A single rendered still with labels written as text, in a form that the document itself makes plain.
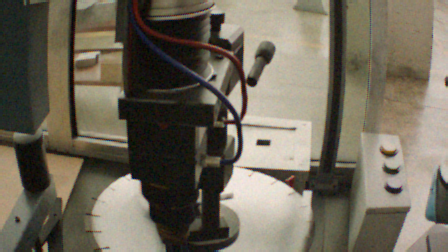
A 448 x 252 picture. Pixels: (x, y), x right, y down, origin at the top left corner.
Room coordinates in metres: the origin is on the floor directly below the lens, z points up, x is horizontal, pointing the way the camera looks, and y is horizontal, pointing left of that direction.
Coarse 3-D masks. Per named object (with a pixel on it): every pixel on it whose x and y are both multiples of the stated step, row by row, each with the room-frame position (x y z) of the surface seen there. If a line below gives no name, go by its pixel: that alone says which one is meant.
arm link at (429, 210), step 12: (444, 156) 0.74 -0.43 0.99; (444, 168) 0.70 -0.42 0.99; (432, 180) 0.71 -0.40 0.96; (444, 180) 0.68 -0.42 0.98; (432, 192) 0.69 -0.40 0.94; (444, 192) 0.67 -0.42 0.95; (432, 204) 0.68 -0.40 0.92; (444, 204) 0.66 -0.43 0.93; (432, 216) 0.67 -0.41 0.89; (444, 216) 0.66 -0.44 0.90
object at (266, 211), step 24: (240, 168) 0.78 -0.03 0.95; (120, 192) 0.69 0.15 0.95; (240, 192) 0.71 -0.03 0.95; (264, 192) 0.71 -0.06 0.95; (288, 192) 0.71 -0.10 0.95; (96, 216) 0.62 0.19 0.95; (120, 216) 0.63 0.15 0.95; (144, 216) 0.63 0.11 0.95; (240, 216) 0.65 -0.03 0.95; (264, 216) 0.65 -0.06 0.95; (288, 216) 0.65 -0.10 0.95; (312, 216) 0.64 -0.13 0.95; (96, 240) 0.55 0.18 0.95; (120, 240) 0.56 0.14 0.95; (144, 240) 0.57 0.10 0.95; (240, 240) 0.59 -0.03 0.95; (264, 240) 0.59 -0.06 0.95; (288, 240) 0.59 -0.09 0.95; (312, 240) 0.58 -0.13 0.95
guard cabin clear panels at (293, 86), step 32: (96, 0) 1.12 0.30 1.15; (224, 0) 1.09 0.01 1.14; (256, 0) 1.08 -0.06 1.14; (288, 0) 1.07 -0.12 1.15; (320, 0) 1.06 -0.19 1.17; (352, 0) 1.05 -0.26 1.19; (96, 32) 1.12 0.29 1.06; (256, 32) 1.08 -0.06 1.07; (288, 32) 1.07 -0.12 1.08; (320, 32) 1.06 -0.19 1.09; (352, 32) 1.05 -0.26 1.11; (96, 64) 1.12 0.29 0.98; (288, 64) 1.07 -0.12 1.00; (320, 64) 1.06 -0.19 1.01; (352, 64) 1.05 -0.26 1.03; (96, 96) 1.12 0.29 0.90; (256, 96) 1.08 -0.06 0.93; (288, 96) 1.07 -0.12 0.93; (320, 96) 1.06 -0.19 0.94; (352, 96) 1.05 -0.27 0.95; (96, 128) 1.12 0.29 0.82; (320, 128) 1.06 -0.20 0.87; (352, 128) 1.05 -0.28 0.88; (352, 160) 1.05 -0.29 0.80
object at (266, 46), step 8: (264, 40) 0.61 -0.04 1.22; (264, 48) 0.59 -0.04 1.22; (272, 48) 0.60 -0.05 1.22; (256, 56) 0.58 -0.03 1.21; (264, 56) 0.58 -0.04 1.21; (272, 56) 0.59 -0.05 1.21; (256, 64) 0.56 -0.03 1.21; (264, 64) 0.57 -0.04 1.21; (256, 72) 0.55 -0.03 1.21; (248, 80) 0.54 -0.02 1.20; (256, 80) 0.54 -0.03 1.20
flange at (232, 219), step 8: (224, 208) 0.66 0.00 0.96; (224, 216) 0.64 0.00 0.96; (232, 216) 0.64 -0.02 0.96; (232, 224) 0.62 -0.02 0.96; (232, 232) 0.60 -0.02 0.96; (208, 240) 0.58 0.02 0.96; (216, 240) 0.58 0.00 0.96; (224, 240) 0.58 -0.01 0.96; (232, 240) 0.59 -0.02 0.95; (200, 248) 0.57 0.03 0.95
